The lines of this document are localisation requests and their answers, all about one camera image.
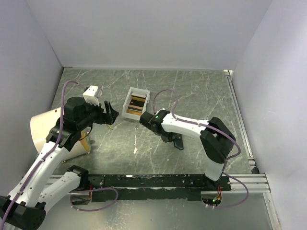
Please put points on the beige cylindrical lamp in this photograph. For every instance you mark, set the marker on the beige cylindrical lamp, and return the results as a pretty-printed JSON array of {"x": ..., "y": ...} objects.
[{"x": 40, "y": 126}]

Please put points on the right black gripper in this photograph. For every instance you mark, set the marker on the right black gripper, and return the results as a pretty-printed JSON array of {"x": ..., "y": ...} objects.
[{"x": 170, "y": 137}]

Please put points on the right side aluminium rail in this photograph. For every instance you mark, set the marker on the right side aluminium rail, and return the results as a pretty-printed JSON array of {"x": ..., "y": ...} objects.
[{"x": 251, "y": 161}]

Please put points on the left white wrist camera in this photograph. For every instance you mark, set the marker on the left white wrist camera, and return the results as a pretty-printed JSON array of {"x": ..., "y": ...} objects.
[{"x": 91, "y": 95}]

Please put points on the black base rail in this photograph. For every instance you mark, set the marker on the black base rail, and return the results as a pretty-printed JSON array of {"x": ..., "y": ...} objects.
[{"x": 155, "y": 186}]

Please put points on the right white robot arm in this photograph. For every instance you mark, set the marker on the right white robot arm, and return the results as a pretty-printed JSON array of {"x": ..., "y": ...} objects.
[{"x": 216, "y": 138}]

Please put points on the black leather card holder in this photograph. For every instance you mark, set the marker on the black leather card holder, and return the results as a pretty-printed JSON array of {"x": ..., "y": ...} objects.
[{"x": 178, "y": 143}]

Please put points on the white card stack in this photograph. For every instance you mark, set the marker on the white card stack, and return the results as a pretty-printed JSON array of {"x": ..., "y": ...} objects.
[{"x": 138, "y": 94}]

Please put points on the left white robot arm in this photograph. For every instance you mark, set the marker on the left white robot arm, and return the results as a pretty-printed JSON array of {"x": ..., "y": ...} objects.
[{"x": 26, "y": 206}]

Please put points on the aluminium frame rail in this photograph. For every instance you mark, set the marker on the aluminium frame rail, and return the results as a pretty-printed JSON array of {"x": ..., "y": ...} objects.
[{"x": 256, "y": 183}]

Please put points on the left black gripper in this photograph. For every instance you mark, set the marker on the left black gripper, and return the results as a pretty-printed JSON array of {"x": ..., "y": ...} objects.
[{"x": 103, "y": 118}]

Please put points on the gold credit card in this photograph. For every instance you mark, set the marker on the gold credit card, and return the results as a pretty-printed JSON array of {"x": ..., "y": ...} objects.
[{"x": 134, "y": 111}]

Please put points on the black VIP credit card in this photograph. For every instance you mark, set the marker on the black VIP credit card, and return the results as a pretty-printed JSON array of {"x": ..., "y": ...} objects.
[{"x": 137, "y": 102}]

